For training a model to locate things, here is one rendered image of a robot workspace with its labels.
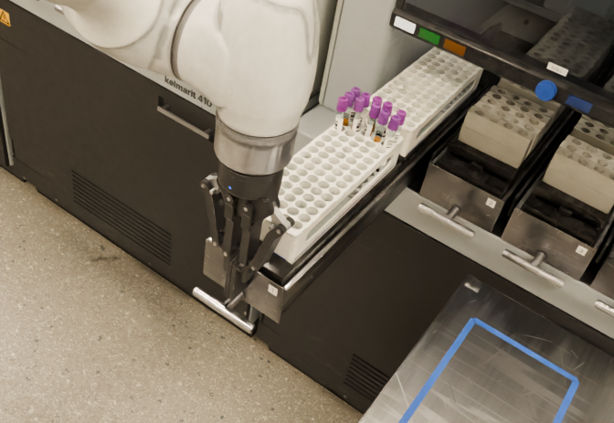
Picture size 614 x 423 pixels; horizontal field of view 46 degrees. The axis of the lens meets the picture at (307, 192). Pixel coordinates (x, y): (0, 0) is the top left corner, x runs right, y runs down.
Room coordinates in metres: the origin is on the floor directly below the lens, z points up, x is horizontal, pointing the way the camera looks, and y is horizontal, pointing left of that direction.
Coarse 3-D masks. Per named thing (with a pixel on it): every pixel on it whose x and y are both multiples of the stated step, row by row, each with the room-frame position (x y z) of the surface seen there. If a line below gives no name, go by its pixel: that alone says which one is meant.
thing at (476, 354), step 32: (480, 288) 0.67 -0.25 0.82; (448, 320) 0.61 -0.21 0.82; (480, 320) 0.62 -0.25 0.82; (512, 320) 0.63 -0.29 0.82; (544, 320) 0.64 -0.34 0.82; (416, 352) 0.55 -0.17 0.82; (448, 352) 0.56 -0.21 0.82; (480, 352) 0.57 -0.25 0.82; (512, 352) 0.58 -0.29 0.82; (544, 352) 0.59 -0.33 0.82; (576, 352) 0.60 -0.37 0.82; (416, 384) 0.50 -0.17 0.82; (448, 384) 0.51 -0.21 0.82; (480, 384) 0.52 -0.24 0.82; (512, 384) 0.53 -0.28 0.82; (544, 384) 0.54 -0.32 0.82; (576, 384) 0.55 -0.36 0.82; (608, 384) 0.56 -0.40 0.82; (384, 416) 0.45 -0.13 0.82; (416, 416) 0.46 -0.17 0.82; (448, 416) 0.47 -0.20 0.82; (480, 416) 0.48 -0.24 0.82; (512, 416) 0.49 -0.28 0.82; (544, 416) 0.49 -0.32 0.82; (576, 416) 0.50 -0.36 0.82; (608, 416) 0.51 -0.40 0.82
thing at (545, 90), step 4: (544, 80) 0.95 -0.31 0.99; (548, 80) 0.95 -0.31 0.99; (540, 84) 0.94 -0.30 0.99; (544, 84) 0.94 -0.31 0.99; (548, 84) 0.94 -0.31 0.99; (552, 84) 0.94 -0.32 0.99; (536, 88) 0.95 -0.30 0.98; (540, 88) 0.94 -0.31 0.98; (544, 88) 0.94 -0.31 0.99; (548, 88) 0.94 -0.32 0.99; (552, 88) 0.94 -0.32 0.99; (556, 88) 0.94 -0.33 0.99; (536, 92) 0.94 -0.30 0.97; (540, 92) 0.94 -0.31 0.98; (544, 92) 0.94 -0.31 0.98; (548, 92) 0.94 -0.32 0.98; (552, 92) 0.93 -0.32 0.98; (540, 96) 0.94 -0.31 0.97; (544, 96) 0.94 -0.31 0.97; (548, 96) 0.94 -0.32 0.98; (552, 96) 0.93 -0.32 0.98; (544, 100) 0.94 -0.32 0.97
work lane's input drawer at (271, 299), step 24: (480, 96) 1.18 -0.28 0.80; (456, 120) 1.09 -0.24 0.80; (432, 144) 1.00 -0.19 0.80; (408, 168) 0.92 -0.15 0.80; (384, 192) 0.85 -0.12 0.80; (360, 216) 0.79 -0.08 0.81; (336, 240) 0.73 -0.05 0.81; (216, 264) 0.67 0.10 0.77; (288, 264) 0.65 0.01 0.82; (312, 264) 0.67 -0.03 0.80; (264, 288) 0.63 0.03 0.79; (288, 288) 0.62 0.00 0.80; (264, 312) 0.63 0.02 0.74
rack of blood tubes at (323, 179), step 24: (312, 144) 0.85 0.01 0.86; (336, 144) 0.88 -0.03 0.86; (360, 144) 0.88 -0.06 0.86; (288, 168) 0.80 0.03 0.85; (312, 168) 0.81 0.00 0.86; (336, 168) 0.81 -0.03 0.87; (360, 168) 0.83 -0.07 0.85; (384, 168) 0.88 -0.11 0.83; (288, 192) 0.74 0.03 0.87; (312, 192) 0.76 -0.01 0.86; (336, 192) 0.77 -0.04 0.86; (360, 192) 0.81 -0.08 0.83; (288, 216) 0.69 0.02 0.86; (312, 216) 0.70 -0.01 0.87; (336, 216) 0.75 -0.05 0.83; (288, 240) 0.66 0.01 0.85; (312, 240) 0.70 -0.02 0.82
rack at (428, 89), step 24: (432, 48) 1.22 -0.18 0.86; (408, 72) 1.11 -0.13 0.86; (432, 72) 1.13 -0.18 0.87; (456, 72) 1.15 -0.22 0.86; (480, 72) 1.18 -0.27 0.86; (384, 96) 1.03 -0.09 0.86; (408, 96) 1.05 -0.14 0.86; (432, 96) 1.05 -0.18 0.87; (456, 96) 1.13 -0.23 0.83; (408, 120) 0.97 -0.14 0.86; (432, 120) 1.07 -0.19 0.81; (408, 144) 0.94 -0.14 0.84
